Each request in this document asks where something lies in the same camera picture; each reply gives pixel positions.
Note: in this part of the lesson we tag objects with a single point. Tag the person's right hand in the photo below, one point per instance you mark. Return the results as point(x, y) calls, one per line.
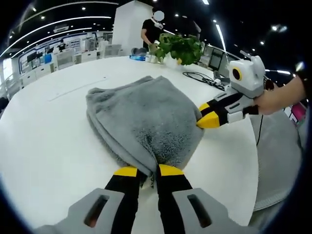
point(264, 104)

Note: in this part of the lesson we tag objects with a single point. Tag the green potted plant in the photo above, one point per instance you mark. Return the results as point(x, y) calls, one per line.
point(182, 50)

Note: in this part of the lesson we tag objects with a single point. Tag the white table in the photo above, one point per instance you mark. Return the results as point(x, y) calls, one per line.
point(48, 136)

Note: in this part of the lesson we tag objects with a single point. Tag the pink panel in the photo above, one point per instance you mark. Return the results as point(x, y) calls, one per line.
point(298, 112)

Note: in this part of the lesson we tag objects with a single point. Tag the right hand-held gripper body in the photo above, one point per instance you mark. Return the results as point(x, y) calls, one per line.
point(248, 78)

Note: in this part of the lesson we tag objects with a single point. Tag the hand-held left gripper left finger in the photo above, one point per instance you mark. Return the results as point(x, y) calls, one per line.
point(122, 200)

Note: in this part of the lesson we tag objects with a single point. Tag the black wall screen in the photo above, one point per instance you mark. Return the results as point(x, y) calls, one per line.
point(33, 58)

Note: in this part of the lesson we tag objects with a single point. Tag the blue container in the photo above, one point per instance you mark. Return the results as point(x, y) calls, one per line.
point(47, 59)

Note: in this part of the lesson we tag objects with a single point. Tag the grey towel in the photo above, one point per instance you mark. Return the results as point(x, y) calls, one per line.
point(146, 117)

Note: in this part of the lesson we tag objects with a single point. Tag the blue box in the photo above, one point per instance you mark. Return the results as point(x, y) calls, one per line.
point(137, 57)

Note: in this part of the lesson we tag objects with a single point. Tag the grey mesh office chair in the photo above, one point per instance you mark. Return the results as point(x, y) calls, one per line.
point(275, 158)

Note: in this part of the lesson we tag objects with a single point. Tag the white power adapter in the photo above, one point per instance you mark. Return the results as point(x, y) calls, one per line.
point(220, 81)

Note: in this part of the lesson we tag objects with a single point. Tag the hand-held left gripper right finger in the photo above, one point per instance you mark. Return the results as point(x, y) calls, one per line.
point(175, 200)

